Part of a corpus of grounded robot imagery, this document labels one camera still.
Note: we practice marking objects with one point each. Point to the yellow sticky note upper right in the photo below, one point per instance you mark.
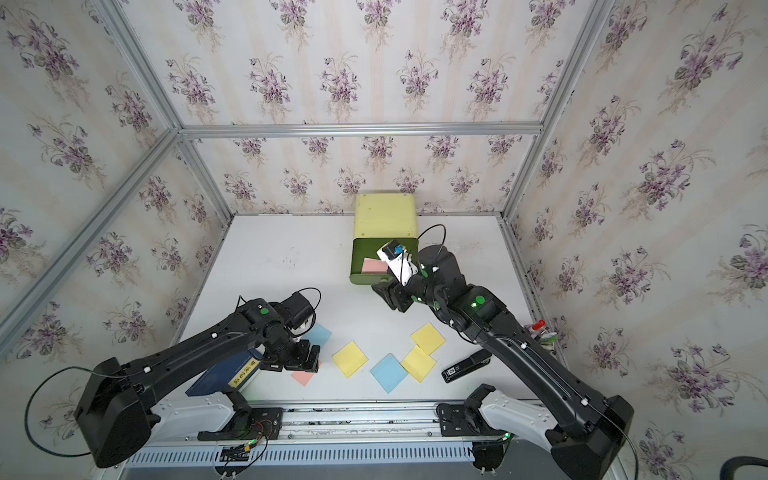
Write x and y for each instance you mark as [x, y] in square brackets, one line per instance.
[428, 339]

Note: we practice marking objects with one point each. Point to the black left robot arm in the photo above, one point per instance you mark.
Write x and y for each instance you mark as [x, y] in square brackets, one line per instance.
[125, 406]

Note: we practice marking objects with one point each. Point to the blue sticky note lower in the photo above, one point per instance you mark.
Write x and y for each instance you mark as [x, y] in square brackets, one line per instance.
[389, 373]

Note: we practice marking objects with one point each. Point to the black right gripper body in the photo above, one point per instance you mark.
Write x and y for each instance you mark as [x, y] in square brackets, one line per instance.
[417, 289]

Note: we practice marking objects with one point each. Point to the pink sticky note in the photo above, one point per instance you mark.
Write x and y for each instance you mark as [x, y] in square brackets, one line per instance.
[372, 266]
[303, 377]

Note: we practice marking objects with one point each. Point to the small circuit board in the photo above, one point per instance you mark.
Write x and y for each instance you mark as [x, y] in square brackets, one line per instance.
[231, 454]

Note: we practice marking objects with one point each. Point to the green three-drawer cabinet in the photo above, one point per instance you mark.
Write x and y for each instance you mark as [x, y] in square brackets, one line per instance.
[380, 218]

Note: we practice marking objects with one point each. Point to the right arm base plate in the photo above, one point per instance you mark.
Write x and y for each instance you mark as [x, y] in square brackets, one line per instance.
[465, 419]

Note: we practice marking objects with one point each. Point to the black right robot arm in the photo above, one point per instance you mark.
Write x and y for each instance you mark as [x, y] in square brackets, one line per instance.
[582, 429]

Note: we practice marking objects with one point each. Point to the yellow sticky note left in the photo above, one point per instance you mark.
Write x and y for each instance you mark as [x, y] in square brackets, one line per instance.
[349, 359]

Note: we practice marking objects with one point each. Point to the pink pen holder cup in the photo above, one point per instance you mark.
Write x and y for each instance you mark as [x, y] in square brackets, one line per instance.
[541, 332]

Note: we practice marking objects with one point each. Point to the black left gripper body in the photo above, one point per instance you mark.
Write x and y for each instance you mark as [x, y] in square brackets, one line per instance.
[293, 355]

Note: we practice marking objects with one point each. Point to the black stapler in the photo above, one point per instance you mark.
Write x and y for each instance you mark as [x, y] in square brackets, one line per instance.
[474, 362]

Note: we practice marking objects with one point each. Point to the yellow sticky note lower right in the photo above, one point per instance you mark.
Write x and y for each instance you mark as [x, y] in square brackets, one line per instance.
[418, 364]

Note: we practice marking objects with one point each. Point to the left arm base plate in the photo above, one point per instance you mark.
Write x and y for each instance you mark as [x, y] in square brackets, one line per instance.
[247, 422]

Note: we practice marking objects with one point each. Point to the blue sticky note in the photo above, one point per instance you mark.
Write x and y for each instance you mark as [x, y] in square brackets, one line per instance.
[318, 335]
[389, 373]

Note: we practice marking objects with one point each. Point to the dark blue book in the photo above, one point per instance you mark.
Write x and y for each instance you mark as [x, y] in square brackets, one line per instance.
[233, 373]

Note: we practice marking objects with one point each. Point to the blue sticky note left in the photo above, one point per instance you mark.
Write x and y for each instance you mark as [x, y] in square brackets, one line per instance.
[318, 335]

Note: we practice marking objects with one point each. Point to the yellow sticky note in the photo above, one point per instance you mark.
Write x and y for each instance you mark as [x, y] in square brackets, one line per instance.
[418, 364]
[428, 339]
[349, 359]

